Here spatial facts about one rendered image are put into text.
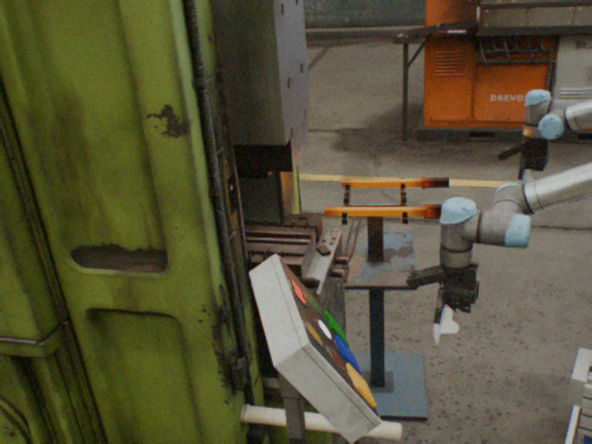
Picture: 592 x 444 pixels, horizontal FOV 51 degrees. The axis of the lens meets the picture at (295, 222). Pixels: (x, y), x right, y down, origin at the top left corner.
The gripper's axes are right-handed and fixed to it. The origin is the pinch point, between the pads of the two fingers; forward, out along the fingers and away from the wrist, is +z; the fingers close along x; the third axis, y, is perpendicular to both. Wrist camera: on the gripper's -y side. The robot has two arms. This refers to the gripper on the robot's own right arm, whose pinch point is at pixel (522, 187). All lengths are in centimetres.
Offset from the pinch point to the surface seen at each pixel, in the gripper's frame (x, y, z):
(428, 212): -27.4, -25.3, 1.7
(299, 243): -75, -50, -6
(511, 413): -15, 8, 93
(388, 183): -11.0, -46.8, 1.2
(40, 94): -124, -86, -63
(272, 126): -90, -46, -48
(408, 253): -15.6, -36.9, 27.8
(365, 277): -37, -45, 28
